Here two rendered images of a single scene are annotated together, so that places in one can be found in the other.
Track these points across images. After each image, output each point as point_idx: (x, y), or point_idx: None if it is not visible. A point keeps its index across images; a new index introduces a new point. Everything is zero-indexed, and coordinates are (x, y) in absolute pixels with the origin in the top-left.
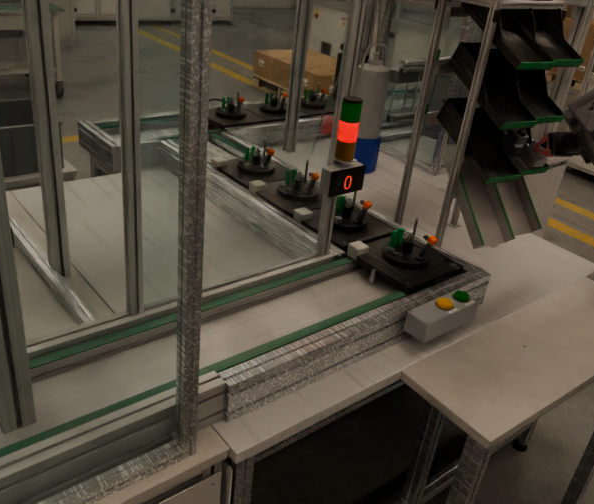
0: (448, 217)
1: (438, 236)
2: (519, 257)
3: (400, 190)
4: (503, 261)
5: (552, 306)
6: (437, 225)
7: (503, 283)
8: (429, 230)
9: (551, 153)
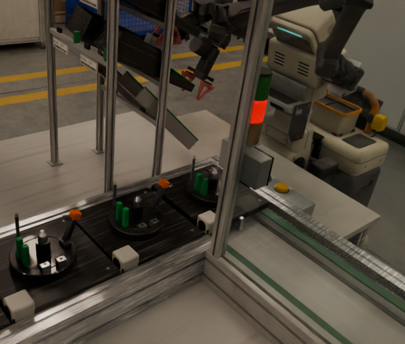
0: (34, 162)
1: (160, 164)
2: (123, 142)
3: (108, 155)
4: (133, 152)
5: (202, 149)
6: (157, 156)
7: (174, 162)
8: (69, 180)
9: (186, 39)
